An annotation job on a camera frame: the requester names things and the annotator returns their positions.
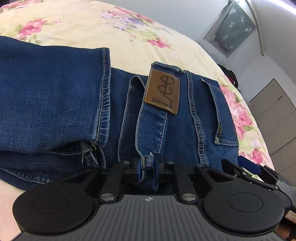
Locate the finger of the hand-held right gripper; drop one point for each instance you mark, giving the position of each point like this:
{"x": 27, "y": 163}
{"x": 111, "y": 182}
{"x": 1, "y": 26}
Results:
{"x": 251, "y": 165}
{"x": 233, "y": 170}

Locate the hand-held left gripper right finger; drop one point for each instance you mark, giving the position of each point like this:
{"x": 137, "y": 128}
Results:
{"x": 172, "y": 172}

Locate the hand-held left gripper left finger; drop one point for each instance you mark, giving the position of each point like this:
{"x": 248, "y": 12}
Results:
{"x": 138, "y": 172}

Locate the blue denim pants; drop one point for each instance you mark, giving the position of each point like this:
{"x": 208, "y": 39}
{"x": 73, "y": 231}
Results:
{"x": 57, "y": 97}

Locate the grey cabinet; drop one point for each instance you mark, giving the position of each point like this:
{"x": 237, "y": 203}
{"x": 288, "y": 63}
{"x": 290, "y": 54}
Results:
{"x": 275, "y": 115}

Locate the pile of clothes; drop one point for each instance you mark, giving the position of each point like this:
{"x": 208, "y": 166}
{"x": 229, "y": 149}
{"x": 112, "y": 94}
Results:
{"x": 229, "y": 74}

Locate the grey patterned window curtain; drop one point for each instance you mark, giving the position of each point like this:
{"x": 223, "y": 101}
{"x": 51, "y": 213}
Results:
{"x": 231, "y": 25}

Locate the floral bed sheet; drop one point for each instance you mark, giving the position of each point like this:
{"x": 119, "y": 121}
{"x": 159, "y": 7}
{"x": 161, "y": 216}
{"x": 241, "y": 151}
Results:
{"x": 81, "y": 23}

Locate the wall pipe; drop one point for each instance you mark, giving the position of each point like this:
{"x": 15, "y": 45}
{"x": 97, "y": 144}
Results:
{"x": 257, "y": 25}

